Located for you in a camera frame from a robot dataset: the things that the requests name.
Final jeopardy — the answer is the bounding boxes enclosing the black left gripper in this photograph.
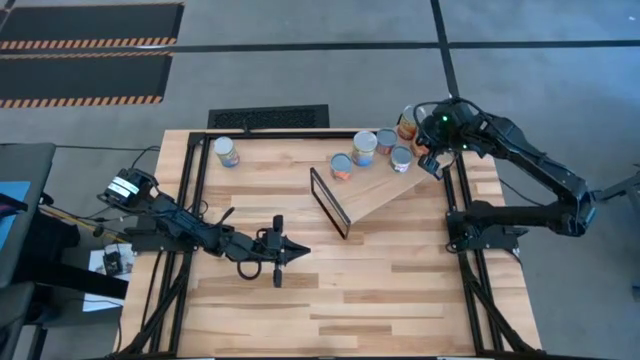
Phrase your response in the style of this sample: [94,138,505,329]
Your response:
[255,215,312,289]

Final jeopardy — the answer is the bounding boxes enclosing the peas tin can green dots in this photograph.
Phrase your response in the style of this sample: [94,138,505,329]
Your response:
[389,144,414,174]

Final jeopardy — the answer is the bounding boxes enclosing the pale label tin can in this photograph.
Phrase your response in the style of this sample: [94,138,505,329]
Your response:
[397,104,426,141]

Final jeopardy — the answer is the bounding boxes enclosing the corn tin can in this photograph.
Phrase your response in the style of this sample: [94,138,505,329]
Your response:
[329,152,354,181]
[375,127,399,156]

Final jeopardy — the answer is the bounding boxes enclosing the blue orange label tin can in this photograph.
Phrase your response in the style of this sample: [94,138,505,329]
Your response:
[351,130,379,168]

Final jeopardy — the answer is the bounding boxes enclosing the sliced carrots tin can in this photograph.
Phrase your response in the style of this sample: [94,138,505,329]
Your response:
[213,135,241,169]

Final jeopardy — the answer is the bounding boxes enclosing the black floor vent grille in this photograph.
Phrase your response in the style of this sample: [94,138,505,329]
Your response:
[207,104,331,130]

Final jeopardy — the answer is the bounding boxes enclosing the small black device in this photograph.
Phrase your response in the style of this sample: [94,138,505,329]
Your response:
[102,251,124,275]

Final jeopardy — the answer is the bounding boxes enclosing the white paper sheets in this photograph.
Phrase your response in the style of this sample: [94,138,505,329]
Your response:
[81,243,137,314]

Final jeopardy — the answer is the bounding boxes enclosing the black hazard striped floor mat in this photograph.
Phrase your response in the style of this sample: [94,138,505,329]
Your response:
[0,2,185,51]
[0,51,174,109]

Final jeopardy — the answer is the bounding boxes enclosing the grey office chair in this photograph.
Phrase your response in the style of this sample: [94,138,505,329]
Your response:
[0,142,57,360]

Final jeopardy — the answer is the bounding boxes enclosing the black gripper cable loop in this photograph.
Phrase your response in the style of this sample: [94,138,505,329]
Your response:
[236,258,264,282]

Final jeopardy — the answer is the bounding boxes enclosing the wooden shelf with black frame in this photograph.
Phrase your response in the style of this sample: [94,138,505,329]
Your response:
[309,128,444,240]

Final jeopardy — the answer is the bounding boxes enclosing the black aluminium table frame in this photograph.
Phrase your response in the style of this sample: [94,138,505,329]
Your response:
[114,130,544,360]

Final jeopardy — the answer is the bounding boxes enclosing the yellow cable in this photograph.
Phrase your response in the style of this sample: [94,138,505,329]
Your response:
[38,205,129,244]

